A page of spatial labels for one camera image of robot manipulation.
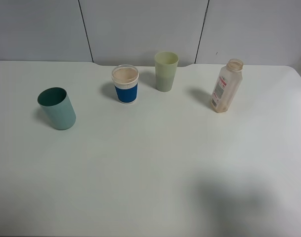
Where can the blue sleeved clear cup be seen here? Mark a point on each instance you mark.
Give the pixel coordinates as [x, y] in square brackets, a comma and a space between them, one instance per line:
[125, 79]

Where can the clear plastic drink bottle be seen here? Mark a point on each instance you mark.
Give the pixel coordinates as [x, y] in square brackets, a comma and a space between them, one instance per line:
[227, 84]

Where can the cream plastic cup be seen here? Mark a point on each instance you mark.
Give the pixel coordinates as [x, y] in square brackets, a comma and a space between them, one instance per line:
[165, 68]

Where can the teal plastic cup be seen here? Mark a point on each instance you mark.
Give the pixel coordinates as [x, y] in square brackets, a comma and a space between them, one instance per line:
[57, 107]

